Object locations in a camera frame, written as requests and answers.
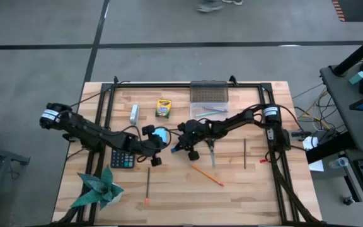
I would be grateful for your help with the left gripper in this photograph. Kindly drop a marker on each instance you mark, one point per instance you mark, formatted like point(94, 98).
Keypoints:
point(145, 148)

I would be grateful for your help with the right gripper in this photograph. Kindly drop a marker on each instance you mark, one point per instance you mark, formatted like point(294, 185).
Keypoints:
point(194, 134)

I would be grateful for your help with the yellow green crayon box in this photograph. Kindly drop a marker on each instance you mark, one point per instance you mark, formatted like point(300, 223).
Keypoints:
point(163, 108)

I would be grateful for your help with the yellow pencil pink eraser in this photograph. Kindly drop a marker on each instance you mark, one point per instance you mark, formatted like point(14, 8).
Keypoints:
point(207, 175)

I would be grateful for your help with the black pencil orange eraser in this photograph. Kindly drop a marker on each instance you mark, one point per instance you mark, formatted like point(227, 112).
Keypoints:
point(147, 186)

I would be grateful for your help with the teal pen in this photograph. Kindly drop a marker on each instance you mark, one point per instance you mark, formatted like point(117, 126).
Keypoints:
point(206, 113)

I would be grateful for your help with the dark grey pencil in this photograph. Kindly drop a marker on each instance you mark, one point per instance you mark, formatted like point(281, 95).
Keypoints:
point(244, 153)

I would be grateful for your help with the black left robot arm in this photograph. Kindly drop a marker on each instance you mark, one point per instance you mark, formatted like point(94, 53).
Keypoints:
point(84, 129)

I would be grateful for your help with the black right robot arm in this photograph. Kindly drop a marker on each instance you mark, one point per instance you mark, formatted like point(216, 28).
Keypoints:
point(232, 121)

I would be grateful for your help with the black desk calculator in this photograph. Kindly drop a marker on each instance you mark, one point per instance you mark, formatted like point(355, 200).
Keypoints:
point(122, 160)

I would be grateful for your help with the clear pencil case grey lid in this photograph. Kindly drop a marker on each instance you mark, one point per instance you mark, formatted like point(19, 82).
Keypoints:
point(209, 93)

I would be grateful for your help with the green artificial plant white pot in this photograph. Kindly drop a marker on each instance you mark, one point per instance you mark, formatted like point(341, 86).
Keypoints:
point(96, 189)

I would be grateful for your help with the white small box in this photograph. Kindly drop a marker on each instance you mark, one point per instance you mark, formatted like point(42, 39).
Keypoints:
point(309, 143)

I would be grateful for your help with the white paper sheet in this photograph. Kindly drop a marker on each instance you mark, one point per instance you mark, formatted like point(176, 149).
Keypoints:
point(317, 166)

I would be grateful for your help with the person's shoe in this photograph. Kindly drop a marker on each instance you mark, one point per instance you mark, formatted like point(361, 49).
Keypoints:
point(232, 2)
point(208, 7)

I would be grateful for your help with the clear water bottle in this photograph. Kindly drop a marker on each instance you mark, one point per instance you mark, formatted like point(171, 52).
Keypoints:
point(338, 162)

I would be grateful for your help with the black side desk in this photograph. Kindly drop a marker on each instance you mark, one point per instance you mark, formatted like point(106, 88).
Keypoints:
point(342, 104)

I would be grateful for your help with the black caster wheel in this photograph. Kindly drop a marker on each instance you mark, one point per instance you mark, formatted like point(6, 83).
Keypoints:
point(347, 200)

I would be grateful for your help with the teal small box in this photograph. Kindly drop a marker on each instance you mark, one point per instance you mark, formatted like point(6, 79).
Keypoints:
point(357, 77)

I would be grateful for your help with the black monitor pole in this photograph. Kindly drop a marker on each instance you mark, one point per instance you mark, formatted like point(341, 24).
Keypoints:
point(358, 55)

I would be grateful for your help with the black floor mat orange stripe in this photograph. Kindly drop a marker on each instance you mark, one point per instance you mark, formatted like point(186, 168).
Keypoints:
point(356, 9)

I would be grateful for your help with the black aluminium table frame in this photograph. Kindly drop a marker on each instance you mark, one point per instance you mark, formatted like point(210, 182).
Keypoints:
point(178, 85)

